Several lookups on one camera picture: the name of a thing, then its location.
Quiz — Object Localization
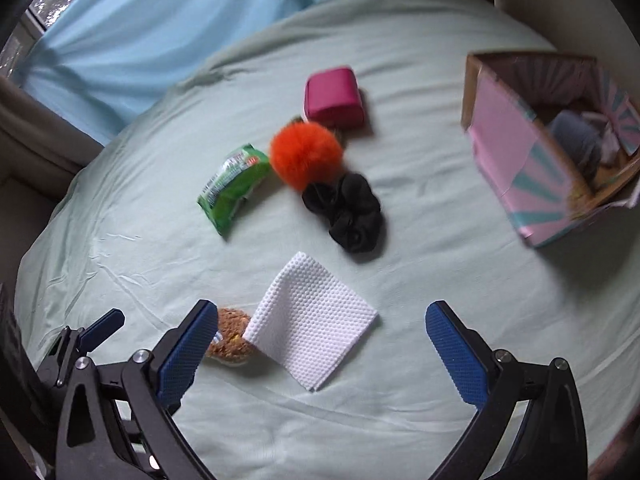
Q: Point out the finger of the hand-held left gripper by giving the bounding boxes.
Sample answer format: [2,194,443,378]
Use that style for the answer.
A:
[37,309,126,391]

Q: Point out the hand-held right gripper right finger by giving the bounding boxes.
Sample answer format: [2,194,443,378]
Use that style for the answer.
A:
[425,300,588,480]

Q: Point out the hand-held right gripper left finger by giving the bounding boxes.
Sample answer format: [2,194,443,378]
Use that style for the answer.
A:
[56,299,221,480]

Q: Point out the brown knitted scrubber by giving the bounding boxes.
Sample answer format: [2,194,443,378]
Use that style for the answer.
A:
[205,308,253,365]

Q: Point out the white textured napkin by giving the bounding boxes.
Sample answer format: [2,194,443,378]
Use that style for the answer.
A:
[243,251,379,392]

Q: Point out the black scrunchie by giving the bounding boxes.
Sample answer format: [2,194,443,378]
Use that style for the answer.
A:
[301,172,385,256]

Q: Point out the green snack packet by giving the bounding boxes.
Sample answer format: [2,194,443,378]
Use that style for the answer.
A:
[196,143,273,237]

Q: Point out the pink cardboard box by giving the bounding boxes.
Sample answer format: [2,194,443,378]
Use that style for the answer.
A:
[461,52,640,249]

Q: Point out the orange fluffy pompom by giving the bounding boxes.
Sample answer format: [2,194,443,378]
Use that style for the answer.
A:
[269,122,346,192]

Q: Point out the pink zip pouch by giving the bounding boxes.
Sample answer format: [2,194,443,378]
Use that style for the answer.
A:
[304,65,365,127]

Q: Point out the grey soft toy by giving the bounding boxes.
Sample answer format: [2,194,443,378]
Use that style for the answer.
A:
[547,110,603,181]

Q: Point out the white soft item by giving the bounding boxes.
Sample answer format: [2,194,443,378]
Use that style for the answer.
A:
[580,110,626,166]

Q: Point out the bed with mint sheet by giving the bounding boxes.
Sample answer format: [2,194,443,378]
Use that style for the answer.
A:
[14,0,640,480]

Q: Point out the white headboard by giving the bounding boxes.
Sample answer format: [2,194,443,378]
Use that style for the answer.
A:
[0,167,76,286]

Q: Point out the beige curtain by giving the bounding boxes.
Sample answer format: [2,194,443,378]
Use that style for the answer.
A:
[0,77,103,201]

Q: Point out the light blue hanging cloth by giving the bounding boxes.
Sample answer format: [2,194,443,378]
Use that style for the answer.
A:
[12,0,346,146]

